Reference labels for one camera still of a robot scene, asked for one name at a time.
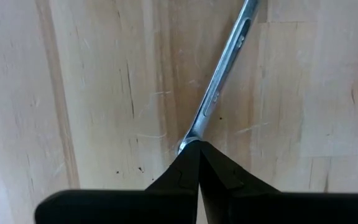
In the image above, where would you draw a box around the small silver combination wrench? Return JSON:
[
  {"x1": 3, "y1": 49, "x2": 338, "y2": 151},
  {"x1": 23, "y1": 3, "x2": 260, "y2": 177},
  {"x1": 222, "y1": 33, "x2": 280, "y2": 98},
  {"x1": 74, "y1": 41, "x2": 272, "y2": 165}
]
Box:
[{"x1": 176, "y1": 0, "x2": 260, "y2": 155}]

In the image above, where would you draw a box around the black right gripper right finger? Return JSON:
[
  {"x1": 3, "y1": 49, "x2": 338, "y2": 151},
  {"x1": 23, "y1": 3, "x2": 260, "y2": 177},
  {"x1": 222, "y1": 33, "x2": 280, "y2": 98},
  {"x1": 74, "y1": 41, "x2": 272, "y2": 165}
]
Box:
[{"x1": 199, "y1": 141, "x2": 358, "y2": 224}]

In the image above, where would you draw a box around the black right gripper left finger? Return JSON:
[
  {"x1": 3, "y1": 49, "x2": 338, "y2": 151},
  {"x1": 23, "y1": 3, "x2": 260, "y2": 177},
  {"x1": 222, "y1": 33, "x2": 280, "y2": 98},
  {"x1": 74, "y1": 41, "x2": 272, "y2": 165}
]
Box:
[{"x1": 35, "y1": 139, "x2": 203, "y2": 224}]

